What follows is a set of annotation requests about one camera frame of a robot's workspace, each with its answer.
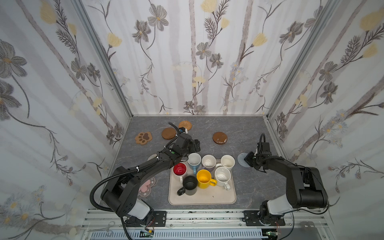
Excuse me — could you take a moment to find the grey blue woven coaster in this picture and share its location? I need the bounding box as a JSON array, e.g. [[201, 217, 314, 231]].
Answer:
[[237, 153, 250, 168]]

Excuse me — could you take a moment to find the woven rattan round coaster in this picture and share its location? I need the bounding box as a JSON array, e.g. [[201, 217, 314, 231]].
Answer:
[[179, 121, 193, 131]]

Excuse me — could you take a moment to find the glossy dark brown round coaster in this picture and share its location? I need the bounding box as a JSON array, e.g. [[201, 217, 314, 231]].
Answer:
[[213, 132, 228, 145]]

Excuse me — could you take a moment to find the brown round wooden coaster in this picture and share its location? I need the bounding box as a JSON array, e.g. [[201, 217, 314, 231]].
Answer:
[[161, 128, 177, 140]]

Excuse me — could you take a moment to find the cork paw print coaster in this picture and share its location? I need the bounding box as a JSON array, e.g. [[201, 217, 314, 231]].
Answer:
[[135, 132, 153, 145]]

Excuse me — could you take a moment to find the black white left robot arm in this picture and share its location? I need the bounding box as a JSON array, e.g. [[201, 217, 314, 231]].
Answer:
[[93, 133, 201, 225]]

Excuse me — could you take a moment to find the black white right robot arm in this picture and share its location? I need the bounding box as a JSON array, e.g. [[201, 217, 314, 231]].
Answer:
[[244, 142, 329, 225]]

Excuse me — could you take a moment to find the light blue mug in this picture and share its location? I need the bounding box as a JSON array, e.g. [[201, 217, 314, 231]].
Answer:
[[187, 153, 202, 175]]

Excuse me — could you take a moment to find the white grey small mug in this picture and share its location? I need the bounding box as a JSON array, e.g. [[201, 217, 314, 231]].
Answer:
[[202, 155, 217, 172]]

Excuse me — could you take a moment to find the white mug rear right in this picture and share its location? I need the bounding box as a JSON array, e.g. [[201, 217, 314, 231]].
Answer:
[[216, 155, 236, 171]]

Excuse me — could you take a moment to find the red inside white mug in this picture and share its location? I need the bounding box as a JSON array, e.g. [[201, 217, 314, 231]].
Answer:
[[172, 163, 188, 184]]

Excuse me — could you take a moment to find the white mug front right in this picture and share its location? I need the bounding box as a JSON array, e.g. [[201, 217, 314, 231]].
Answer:
[[215, 167, 232, 191]]

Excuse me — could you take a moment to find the yellow mug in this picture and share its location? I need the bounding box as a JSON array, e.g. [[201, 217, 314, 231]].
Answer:
[[197, 170, 217, 189]]

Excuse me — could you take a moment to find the black mug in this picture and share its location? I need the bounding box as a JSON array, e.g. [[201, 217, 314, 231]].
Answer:
[[177, 176, 198, 196]]

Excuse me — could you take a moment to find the white grey round coaster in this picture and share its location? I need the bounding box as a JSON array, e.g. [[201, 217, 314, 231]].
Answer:
[[147, 154, 157, 161]]

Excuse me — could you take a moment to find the beige plastic tray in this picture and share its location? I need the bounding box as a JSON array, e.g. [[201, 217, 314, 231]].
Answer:
[[168, 168, 237, 206]]

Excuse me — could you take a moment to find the pink flower shaped coaster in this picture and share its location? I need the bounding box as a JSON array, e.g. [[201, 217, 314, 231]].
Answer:
[[138, 178, 156, 198]]

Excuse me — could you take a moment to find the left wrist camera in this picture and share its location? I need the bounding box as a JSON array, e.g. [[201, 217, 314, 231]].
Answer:
[[179, 127, 188, 134]]

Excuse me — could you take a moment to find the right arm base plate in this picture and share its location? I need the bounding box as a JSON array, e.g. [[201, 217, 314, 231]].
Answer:
[[243, 210, 286, 227]]

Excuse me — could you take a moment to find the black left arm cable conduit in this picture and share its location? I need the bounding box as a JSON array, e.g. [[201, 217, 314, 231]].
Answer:
[[89, 166, 142, 240]]

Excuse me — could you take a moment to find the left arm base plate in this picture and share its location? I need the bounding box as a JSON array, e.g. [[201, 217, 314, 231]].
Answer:
[[124, 210, 167, 228]]

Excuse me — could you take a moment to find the aluminium mounting rail frame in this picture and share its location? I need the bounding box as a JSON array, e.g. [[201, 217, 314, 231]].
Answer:
[[77, 209, 335, 240]]

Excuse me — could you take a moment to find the aluminium corner post right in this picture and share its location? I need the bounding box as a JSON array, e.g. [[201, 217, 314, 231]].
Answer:
[[266, 1, 339, 120]]

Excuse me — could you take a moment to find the aluminium corner post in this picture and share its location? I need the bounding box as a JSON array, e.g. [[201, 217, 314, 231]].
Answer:
[[266, 1, 339, 120], [71, 0, 134, 120]]

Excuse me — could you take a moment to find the aluminium corner post left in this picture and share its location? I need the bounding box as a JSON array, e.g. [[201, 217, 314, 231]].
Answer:
[[71, 0, 134, 120]]

